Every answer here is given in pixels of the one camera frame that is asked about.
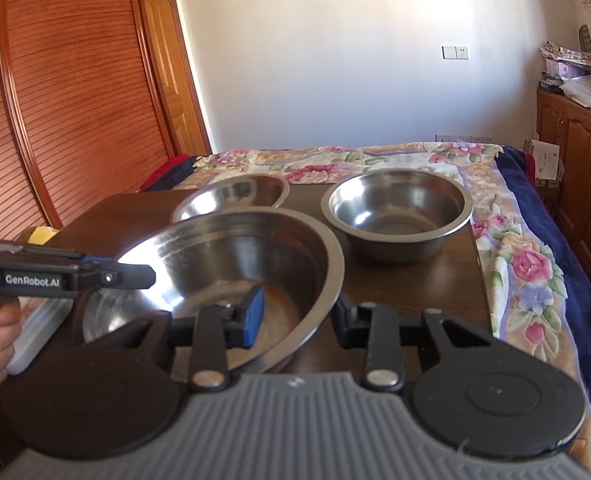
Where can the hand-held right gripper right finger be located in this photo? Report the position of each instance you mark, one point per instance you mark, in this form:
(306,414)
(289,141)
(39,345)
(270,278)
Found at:
(348,331)

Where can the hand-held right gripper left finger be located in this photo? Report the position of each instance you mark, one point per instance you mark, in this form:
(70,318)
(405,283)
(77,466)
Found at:
(255,317)

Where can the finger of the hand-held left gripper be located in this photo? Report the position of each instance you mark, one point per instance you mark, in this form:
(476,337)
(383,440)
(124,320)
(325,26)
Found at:
(133,276)
(100,259)

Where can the floral square plate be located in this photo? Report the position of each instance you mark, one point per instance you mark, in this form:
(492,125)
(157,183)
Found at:
(35,340)

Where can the large steel bowl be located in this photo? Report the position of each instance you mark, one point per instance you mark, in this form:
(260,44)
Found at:
(215,255)

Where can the wooden louvered wardrobe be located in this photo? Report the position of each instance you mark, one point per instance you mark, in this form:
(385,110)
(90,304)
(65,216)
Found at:
(65,85)

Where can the floral blanket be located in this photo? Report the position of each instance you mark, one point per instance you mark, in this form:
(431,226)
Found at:
(525,260)

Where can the wooden room door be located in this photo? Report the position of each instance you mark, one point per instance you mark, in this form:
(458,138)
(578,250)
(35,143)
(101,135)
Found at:
(173,70)

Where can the cardboard box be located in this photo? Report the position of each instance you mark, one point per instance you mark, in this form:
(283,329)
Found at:
(544,157)

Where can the wooden cabinet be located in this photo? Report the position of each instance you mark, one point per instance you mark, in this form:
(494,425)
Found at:
(580,170)

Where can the dark books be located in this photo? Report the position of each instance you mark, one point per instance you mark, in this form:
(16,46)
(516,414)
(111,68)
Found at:
(549,83)

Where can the pink box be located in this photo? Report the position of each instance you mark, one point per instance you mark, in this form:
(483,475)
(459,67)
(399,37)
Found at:
(561,67)

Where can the clear plastic bag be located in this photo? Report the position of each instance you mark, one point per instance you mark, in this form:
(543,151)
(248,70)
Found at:
(590,89)

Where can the pile of patterned cloth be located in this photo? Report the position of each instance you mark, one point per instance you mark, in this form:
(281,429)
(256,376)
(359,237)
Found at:
(565,54)

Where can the green hand fan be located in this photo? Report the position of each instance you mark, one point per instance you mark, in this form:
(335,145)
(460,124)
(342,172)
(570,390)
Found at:
(584,37)

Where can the low wall socket row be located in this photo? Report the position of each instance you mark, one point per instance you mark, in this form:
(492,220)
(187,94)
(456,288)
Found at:
(465,138)

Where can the white wall switch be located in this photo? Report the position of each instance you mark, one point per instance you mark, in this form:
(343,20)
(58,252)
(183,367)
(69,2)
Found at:
(455,52)

